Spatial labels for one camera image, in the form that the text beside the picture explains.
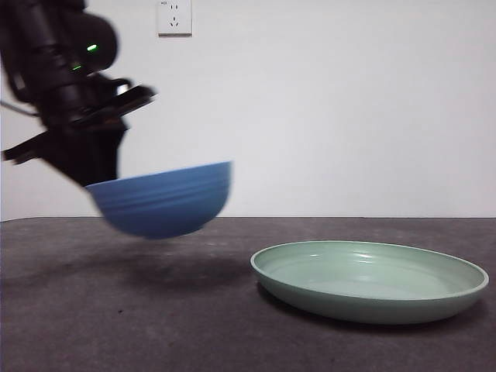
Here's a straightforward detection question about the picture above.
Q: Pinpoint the blue ribbed bowl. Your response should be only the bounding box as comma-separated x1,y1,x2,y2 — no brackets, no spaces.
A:
84,160,234,240

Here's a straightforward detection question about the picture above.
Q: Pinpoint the green round plate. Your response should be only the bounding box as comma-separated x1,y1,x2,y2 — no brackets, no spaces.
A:
250,239,490,325

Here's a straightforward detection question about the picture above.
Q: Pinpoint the thin black cable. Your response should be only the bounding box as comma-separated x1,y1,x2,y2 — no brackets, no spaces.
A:
0,100,40,117

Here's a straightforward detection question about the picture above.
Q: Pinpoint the white wall power socket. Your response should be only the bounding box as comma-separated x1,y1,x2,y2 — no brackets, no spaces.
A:
157,0,194,39

